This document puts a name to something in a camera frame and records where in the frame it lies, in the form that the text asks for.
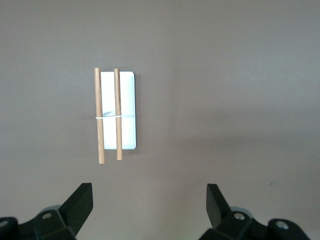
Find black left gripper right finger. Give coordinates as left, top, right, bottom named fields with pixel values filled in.
left=198, top=183, right=311, bottom=240

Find white rectangular plate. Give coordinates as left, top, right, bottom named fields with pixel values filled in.
left=93, top=67, right=138, bottom=165

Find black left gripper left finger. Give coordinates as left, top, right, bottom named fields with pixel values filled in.
left=0, top=182, right=94, bottom=240

